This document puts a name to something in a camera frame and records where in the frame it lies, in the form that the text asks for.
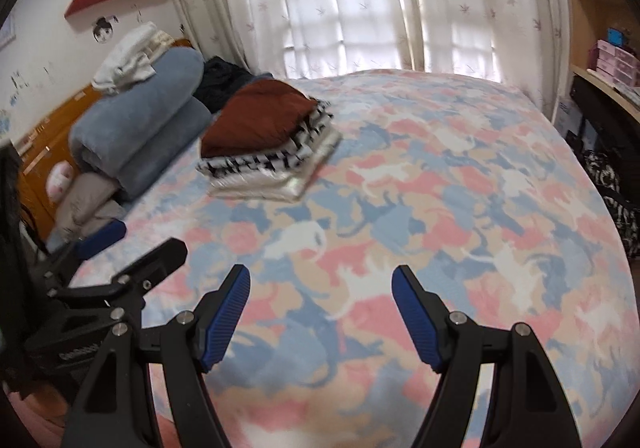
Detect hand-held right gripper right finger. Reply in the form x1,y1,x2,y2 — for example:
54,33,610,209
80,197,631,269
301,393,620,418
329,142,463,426
391,264,583,448

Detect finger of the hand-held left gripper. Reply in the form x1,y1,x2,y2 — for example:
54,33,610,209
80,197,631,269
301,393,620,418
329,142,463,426
45,219,127,279
47,237,188,324

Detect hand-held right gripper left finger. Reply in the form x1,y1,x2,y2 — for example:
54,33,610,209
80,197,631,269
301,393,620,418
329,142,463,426
60,264,252,448

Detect denim jacket with brown sleeves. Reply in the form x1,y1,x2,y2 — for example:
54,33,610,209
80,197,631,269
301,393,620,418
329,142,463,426
200,79,331,159

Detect pile of white clothes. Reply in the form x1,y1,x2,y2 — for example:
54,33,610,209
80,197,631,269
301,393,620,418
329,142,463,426
91,22,173,95

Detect dark clothes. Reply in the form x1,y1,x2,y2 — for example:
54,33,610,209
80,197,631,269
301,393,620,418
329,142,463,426
192,56,273,116

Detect beige pillow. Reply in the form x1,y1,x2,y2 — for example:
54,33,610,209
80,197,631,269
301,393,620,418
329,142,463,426
52,172,126,241

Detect pink plush pillow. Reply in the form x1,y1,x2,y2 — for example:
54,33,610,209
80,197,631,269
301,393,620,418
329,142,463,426
45,160,76,201

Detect wooden headboard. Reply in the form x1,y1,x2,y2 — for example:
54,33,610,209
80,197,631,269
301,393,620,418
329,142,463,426
15,38,193,239

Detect rolled blue blanket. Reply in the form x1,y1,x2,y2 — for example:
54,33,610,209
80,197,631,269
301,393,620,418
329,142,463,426
69,48,213,201

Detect folded white satin garment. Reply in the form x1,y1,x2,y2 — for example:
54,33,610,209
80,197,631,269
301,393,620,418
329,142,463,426
207,130,343,201

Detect black and white printed garment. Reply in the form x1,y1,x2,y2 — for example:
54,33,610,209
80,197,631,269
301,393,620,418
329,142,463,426
196,103,335,179

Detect pink and blue printed blanket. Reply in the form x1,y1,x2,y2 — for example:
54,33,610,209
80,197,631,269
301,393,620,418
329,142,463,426
47,69,640,448

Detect black and white patterned cloth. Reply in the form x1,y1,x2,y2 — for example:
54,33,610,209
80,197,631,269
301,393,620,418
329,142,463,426
582,150,640,259

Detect white cardboard box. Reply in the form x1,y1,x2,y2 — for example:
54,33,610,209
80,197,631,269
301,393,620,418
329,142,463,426
555,95,583,139

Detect black bag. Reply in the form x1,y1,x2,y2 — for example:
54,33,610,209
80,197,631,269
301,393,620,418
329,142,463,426
570,77,640,169

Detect white floral curtain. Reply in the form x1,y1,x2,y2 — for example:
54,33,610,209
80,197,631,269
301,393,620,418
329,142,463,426
152,0,576,101

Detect stack of pink boxes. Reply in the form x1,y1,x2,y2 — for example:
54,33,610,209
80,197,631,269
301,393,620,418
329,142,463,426
595,39,640,86

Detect wooden shelf unit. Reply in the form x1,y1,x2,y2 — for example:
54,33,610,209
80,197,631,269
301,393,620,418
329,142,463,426
552,0,640,129

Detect face wall sticker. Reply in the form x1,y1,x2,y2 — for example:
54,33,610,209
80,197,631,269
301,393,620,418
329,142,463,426
92,15,121,44

